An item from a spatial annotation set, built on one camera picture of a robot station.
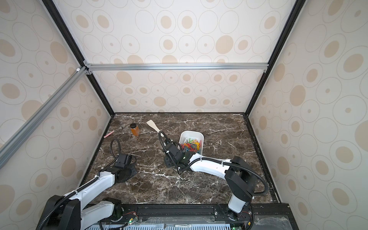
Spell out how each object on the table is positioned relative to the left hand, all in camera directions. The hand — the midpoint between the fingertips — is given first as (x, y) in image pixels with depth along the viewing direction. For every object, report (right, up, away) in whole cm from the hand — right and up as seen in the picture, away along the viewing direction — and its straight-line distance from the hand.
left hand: (138, 169), depth 88 cm
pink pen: (-28, +21, +18) cm, 39 cm away
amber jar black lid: (-6, +25, +12) cm, 28 cm away
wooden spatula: (+11, +21, +18) cm, 29 cm away
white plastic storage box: (+34, +16, +14) cm, 40 cm away
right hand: (+22, +9, -2) cm, 24 cm away
